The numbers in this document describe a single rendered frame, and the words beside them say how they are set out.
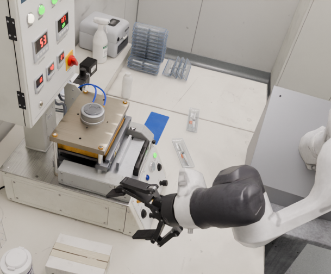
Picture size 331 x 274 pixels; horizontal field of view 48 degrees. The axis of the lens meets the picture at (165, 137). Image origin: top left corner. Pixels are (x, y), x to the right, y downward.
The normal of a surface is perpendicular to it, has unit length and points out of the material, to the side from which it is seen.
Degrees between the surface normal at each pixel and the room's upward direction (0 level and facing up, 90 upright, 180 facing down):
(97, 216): 90
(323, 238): 0
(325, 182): 81
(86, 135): 0
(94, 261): 2
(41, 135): 90
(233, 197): 40
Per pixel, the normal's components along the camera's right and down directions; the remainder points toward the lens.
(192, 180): 0.63, -0.49
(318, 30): -0.22, 0.63
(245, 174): 0.31, -0.70
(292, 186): -0.08, -0.10
